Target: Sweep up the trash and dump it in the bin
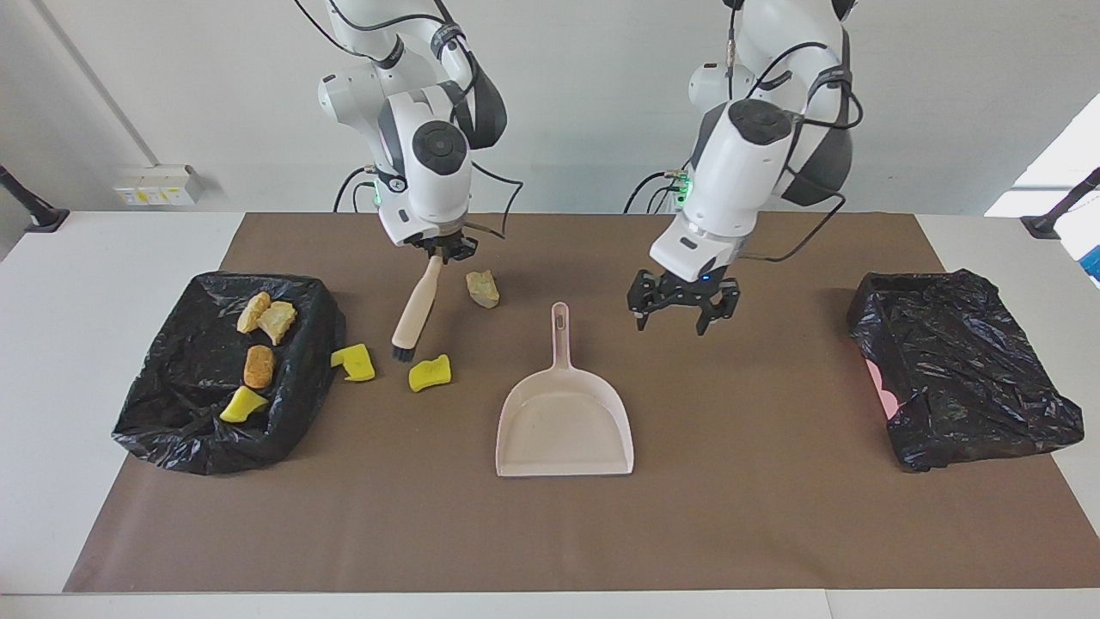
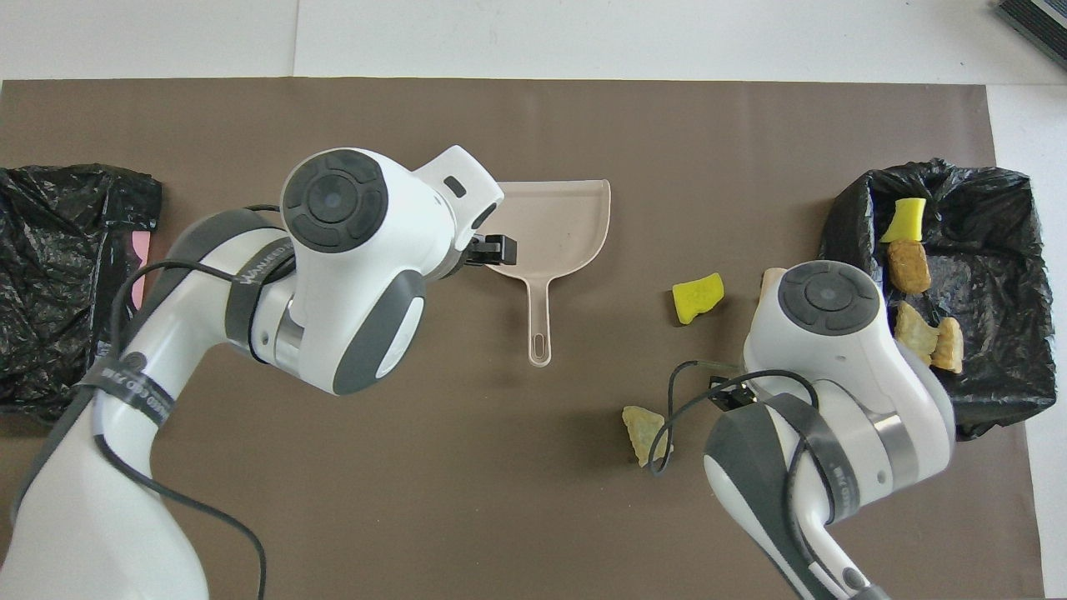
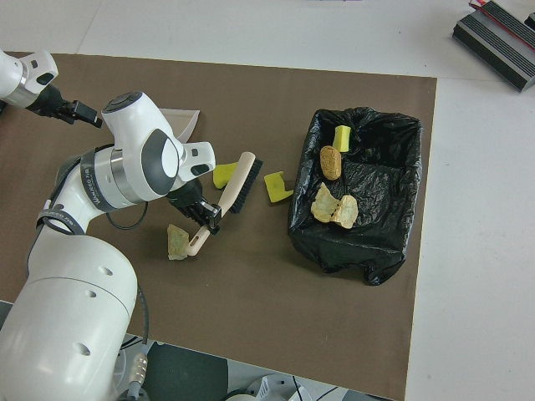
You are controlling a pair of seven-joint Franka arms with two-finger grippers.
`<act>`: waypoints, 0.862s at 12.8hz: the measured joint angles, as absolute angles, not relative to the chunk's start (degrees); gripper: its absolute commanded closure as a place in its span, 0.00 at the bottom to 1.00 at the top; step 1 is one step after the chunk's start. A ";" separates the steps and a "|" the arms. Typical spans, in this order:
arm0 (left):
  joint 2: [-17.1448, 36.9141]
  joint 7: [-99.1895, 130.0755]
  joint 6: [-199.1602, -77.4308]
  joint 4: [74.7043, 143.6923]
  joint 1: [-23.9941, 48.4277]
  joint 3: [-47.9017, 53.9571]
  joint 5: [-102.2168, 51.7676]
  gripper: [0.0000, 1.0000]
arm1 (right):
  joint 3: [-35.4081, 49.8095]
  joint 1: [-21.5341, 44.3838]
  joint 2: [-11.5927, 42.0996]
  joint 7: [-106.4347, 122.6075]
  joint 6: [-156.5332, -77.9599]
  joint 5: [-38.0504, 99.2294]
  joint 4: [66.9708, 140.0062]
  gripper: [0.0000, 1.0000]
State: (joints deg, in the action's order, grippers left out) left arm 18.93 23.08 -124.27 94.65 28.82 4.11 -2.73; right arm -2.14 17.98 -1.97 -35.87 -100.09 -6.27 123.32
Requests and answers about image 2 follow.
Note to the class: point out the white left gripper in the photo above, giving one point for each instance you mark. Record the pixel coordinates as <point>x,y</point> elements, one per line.
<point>467,196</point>

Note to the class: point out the black bag-lined bin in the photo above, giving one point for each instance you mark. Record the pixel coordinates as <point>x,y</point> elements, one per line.
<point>992,292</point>

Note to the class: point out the beige plastic dustpan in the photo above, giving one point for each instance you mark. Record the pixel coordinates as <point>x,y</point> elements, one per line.
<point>558,225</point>

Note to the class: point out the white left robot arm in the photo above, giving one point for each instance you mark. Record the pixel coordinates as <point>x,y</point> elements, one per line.
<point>333,250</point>

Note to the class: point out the brown table mat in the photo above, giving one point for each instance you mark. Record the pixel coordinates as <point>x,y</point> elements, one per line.
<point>667,125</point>

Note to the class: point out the toy croissant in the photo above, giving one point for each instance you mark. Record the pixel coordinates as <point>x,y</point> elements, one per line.
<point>949,343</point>
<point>914,333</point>

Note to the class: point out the brown toy bread loaf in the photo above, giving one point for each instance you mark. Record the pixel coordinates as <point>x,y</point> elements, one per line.
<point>909,265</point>

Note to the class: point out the pink bin with black bag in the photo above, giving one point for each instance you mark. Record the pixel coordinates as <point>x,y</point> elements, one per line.
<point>50,250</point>

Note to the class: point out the black ribbed device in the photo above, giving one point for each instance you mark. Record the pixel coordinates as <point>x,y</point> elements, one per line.
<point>1038,21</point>

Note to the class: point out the yellow sponge piece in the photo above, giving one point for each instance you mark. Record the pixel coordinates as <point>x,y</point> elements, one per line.
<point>904,219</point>
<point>696,298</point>

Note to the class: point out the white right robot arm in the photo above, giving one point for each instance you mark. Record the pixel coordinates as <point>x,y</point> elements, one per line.
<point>834,350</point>

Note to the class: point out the pale yellow foam chunk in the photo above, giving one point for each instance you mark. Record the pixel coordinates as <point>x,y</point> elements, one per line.
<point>638,429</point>

